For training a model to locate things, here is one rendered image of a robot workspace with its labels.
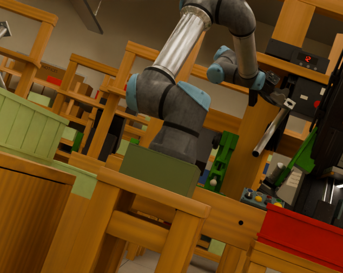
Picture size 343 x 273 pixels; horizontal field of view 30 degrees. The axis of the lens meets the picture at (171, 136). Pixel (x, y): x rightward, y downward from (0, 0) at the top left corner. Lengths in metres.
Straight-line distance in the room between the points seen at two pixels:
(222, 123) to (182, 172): 1.11
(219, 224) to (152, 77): 0.57
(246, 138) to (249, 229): 0.71
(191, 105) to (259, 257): 0.49
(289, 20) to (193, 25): 0.90
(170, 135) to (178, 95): 0.13
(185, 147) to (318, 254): 0.50
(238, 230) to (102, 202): 0.59
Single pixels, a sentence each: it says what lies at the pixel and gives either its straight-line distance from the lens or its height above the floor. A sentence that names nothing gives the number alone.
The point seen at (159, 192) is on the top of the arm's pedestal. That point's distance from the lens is 1.81.
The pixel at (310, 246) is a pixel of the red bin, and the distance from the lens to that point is 1.98.
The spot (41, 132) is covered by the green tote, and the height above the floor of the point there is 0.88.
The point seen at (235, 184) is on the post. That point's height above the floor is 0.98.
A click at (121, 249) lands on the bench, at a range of 2.89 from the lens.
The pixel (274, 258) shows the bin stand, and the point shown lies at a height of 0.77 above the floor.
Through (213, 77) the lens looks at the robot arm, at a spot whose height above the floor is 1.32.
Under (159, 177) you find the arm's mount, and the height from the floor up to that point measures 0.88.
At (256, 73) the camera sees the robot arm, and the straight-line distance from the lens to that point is 2.49.
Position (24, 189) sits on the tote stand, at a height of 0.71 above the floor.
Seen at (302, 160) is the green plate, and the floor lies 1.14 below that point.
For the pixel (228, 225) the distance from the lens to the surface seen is 2.25.
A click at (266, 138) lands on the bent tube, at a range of 2.64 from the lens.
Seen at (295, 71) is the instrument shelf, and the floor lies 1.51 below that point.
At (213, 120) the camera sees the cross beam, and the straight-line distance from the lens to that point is 2.97.
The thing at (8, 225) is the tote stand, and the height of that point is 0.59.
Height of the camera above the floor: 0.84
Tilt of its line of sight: 5 degrees up
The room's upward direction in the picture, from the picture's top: 20 degrees clockwise
